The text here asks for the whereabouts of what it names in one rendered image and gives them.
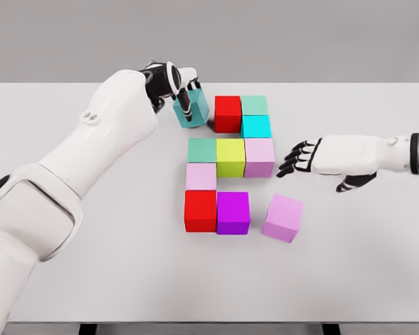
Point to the teal cube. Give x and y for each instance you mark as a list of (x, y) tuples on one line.
[(199, 108)]

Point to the red cube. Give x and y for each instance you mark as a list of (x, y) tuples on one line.
[(200, 211), (227, 113)]

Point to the mint green cube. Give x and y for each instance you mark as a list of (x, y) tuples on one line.
[(254, 105), (202, 150)]

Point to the yellow-green cube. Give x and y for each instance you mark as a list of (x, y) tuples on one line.
[(230, 157)]

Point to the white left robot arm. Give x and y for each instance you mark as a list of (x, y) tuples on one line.
[(101, 139)]

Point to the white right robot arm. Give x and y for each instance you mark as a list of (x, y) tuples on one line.
[(401, 153)]

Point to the purple cube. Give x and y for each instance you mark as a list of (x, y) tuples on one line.
[(232, 213)]

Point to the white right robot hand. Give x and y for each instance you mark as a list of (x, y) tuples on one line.
[(342, 153)]

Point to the cyan cube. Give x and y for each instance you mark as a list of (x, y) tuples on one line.
[(255, 127)]

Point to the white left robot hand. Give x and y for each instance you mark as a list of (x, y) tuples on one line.
[(188, 75)]

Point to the pink cube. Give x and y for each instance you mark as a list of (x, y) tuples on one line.
[(260, 157), (283, 218), (200, 176)]

